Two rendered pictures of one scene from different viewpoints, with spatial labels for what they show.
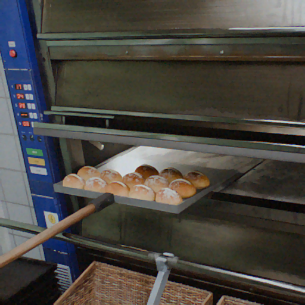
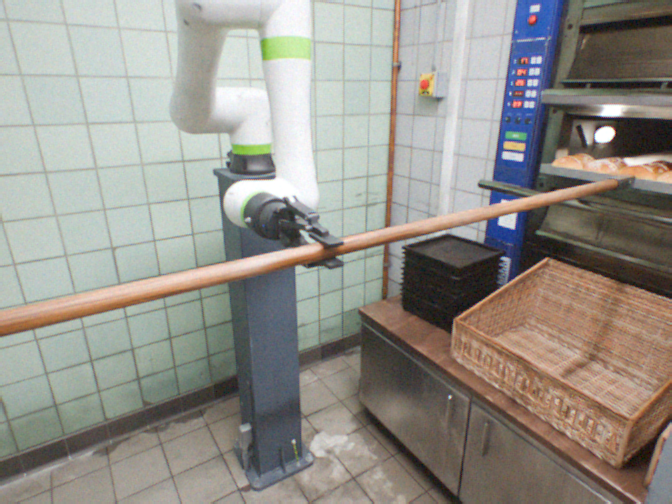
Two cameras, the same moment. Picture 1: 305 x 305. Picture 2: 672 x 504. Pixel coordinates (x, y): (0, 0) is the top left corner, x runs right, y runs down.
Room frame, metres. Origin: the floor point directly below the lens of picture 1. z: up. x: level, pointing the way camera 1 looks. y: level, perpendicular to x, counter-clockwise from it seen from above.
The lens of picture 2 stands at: (0.74, 0.61, 1.45)
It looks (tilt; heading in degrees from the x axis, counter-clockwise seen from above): 21 degrees down; 16
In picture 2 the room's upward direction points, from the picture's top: straight up
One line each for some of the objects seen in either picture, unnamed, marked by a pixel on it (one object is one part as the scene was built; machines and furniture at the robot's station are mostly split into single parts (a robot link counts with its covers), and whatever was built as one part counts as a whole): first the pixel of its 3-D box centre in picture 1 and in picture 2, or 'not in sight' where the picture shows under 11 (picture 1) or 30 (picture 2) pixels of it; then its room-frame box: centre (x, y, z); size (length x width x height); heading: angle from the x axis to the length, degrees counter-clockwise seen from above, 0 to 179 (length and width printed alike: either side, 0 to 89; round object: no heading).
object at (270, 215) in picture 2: not in sight; (284, 225); (1.49, 0.94, 1.19); 0.09 x 0.07 x 0.08; 49
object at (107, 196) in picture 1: (101, 202); (620, 182); (2.12, 0.18, 1.20); 0.09 x 0.04 x 0.03; 139
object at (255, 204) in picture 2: not in sight; (270, 216); (1.54, 0.99, 1.20); 0.12 x 0.06 x 0.09; 139
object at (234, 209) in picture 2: not in sight; (253, 205); (1.61, 1.06, 1.20); 0.14 x 0.13 x 0.11; 49
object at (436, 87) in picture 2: not in sight; (432, 84); (2.81, 0.78, 1.46); 0.10 x 0.07 x 0.10; 49
